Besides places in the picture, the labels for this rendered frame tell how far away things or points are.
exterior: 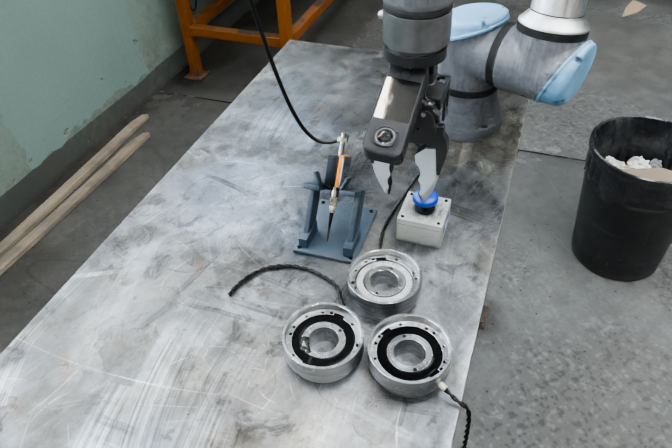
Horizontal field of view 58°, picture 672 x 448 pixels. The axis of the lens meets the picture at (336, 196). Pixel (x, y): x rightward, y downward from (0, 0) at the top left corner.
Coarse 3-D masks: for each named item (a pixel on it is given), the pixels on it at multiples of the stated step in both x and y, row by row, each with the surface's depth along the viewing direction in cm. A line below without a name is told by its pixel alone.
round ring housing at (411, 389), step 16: (384, 320) 79; (400, 320) 80; (416, 320) 80; (432, 320) 79; (400, 336) 78; (416, 336) 78; (448, 336) 76; (368, 352) 75; (400, 352) 79; (416, 352) 79; (432, 352) 76; (448, 352) 76; (400, 368) 75; (416, 368) 74; (448, 368) 74; (384, 384) 74; (400, 384) 72; (416, 384) 72; (432, 384) 73
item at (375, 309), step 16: (368, 256) 89; (384, 256) 89; (400, 256) 89; (352, 272) 87; (368, 272) 87; (384, 272) 88; (400, 272) 87; (416, 272) 87; (352, 288) 83; (368, 288) 85; (400, 288) 84; (416, 288) 83; (368, 304) 82; (384, 304) 81; (400, 304) 82
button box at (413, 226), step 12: (408, 192) 98; (408, 204) 96; (444, 204) 95; (408, 216) 94; (420, 216) 93; (432, 216) 93; (444, 216) 93; (408, 228) 94; (420, 228) 93; (432, 228) 92; (444, 228) 94; (408, 240) 95; (420, 240) 94; (432, 240) 94
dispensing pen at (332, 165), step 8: (344, 136) 92; (344, 144) 92; (328, 160) 91; (336, 160) 90; (328, 168) 91; (336, 168) 90; (328, 176) 91; (328, 184) 91; (336, 192) 92; (336, 200) 93; (328, 224) 93; (328, 232) 93
